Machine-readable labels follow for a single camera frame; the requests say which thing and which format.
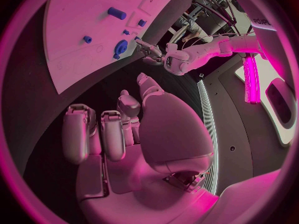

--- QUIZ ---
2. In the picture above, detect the blue gear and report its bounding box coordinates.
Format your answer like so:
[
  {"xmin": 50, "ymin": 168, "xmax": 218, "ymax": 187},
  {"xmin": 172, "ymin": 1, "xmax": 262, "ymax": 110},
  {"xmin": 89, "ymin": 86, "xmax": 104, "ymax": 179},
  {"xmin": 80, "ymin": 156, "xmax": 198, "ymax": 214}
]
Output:
[{"xmin": 113, "ymin": 39, "xmax": 129, "ymax": 55}]

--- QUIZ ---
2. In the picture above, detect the white task board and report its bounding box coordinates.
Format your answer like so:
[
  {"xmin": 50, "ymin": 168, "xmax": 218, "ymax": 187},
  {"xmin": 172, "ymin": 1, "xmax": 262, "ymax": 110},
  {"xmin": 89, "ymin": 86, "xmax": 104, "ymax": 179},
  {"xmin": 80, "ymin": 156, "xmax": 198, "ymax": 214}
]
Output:
[{"xmin": 43, "ymin": 0, "xmax": 178, "ymax": 95}]

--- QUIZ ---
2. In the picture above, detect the person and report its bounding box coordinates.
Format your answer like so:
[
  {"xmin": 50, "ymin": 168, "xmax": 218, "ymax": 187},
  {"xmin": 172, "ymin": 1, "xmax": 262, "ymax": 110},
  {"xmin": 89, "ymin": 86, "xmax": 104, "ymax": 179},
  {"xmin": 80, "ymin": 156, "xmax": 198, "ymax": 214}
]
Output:
[{"xmin": 173, "ymin": 12, "xmax": 211, "ymax": 43}]

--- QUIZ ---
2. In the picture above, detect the glowing light bar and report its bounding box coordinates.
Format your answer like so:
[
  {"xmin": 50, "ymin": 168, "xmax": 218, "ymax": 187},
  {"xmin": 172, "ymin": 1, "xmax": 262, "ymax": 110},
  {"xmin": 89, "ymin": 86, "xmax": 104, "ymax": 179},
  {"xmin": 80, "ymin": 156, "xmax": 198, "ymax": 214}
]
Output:
[{"xmin": 242, "ymin": 57, "xmax": 261, "ymax": 105}]

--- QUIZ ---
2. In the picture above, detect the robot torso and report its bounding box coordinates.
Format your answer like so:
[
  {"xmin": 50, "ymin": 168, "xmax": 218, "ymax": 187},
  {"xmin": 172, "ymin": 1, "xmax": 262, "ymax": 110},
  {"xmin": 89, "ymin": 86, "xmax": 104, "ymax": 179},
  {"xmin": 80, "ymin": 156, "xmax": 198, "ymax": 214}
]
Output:
[{"xmin": 195, "ymin": 9, "xmax": 298, "ymax": 197}]

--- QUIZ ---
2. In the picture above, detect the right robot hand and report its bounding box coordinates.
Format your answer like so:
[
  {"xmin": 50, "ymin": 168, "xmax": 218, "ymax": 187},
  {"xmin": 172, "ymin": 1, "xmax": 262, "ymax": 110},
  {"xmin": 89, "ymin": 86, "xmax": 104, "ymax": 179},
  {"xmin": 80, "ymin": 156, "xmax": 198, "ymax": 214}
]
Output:
[{"xmin": 61, "ymin": 72, "xmax": 221, "ymax": 224}]

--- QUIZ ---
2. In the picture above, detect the blue short cylinder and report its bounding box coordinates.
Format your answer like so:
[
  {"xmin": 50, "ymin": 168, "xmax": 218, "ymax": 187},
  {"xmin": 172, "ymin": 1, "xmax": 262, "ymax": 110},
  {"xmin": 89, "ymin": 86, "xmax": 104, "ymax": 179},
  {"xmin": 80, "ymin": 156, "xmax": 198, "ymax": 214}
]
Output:
[{"xmin": 107, "ymin": 6, "xmax": 127, "ymax": 20}]

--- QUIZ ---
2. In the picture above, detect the white cable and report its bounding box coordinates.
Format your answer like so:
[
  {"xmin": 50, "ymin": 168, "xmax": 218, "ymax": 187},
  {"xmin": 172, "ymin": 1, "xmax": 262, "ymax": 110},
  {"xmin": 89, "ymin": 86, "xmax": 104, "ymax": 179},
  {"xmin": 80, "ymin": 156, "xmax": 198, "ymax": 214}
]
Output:
[{"xmin": 181, "ymin": 32, "xmax": 254, "ymax": 48}]

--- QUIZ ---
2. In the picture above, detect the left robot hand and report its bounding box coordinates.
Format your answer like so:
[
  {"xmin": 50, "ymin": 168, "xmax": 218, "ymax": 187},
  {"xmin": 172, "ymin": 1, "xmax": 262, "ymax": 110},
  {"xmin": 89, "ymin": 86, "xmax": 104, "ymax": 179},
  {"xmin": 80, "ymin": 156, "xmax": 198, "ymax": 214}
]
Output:
[{"xmin": 135, "ymin": 38, "xmax": 168, "ymax": 66}]

